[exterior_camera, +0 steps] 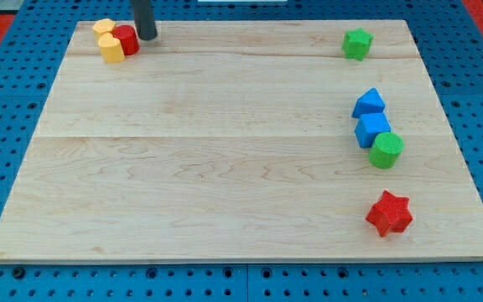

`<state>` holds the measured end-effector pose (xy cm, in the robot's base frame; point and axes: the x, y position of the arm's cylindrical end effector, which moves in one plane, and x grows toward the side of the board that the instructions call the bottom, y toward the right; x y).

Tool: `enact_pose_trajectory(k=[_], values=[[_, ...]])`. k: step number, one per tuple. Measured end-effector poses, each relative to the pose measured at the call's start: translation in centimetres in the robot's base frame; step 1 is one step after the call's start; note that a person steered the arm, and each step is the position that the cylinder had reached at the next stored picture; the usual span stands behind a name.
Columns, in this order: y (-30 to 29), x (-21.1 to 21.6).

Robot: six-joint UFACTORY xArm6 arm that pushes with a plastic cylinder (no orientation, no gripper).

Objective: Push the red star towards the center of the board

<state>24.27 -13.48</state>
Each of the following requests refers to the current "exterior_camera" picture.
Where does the light wooden board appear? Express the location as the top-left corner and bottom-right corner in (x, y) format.
(0, 19), (483, 265)

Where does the green star block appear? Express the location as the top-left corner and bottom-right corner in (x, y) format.
(341, 28), (374, 61)

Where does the red star block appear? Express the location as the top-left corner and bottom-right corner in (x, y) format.
(366, 190), (413, 237)

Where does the blue cube block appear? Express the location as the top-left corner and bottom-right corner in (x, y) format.
(355, 112), (392, 148)

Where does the blue triangle block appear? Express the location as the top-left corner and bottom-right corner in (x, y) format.
(351, 88), (386, 118)

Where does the green cylinder block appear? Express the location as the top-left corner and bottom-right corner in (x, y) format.
(368, 132), (404, 169)

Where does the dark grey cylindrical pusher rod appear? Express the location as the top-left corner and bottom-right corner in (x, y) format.
(130, 0), (158, 41)

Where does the red cylinder block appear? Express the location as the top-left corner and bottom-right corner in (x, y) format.
(112, 25), (140, 55)

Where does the yellow heart block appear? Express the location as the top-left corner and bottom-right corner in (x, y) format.
(97, 33), (125, 63)

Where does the yellow hexagon block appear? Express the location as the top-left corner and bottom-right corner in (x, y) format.
(92, 18), (116, 41)

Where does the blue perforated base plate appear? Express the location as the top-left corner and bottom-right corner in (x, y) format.
(0, 0), (483, 301)

